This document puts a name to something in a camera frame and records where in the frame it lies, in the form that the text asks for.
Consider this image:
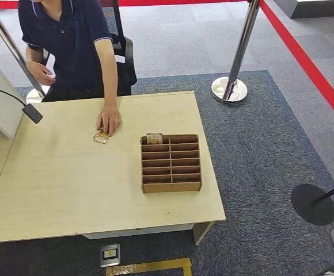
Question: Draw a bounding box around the person's left hand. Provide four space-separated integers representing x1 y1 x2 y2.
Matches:
96 106 122 137

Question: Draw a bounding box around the person's right hand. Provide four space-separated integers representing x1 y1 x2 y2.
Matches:
26 60 56 86

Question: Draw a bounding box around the patterned gold card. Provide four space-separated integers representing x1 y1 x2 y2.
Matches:
93 130 109 145

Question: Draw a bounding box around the person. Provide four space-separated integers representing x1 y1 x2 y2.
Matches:
17 0 138 137

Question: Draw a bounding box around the patterned card in organizer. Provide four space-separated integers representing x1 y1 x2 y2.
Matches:
146 133 163 145

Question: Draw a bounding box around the brown wooden card organizer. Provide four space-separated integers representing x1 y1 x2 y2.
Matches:
140 133 202 194

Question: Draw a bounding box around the white laptop stand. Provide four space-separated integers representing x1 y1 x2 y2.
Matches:
0 64 25 140

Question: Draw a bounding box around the black office chair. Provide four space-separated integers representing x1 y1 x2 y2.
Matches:
102 0 138 96

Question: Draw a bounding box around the metal floor socket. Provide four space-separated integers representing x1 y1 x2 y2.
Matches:
100 243 121 268

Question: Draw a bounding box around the red barrier belt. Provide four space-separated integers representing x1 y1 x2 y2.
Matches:
258 0 334 133
0 0 249 11

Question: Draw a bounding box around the desk leg panel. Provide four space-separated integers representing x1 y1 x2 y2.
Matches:
192 221 215 246

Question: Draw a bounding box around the blue-grey carpet rug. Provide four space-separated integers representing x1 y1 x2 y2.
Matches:
15 70 334 276

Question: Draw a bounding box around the black stanchion with round base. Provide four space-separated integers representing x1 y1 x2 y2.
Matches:
290 179 334 226

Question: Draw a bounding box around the grey platform ledge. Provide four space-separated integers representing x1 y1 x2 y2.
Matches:
273 0 334 20

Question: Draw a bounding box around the black adapter with cable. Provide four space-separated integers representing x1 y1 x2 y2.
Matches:
0 87 44 125

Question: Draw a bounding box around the chrome stanchion post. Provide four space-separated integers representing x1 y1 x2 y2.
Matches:
211 0 249 104
0 0 50 104

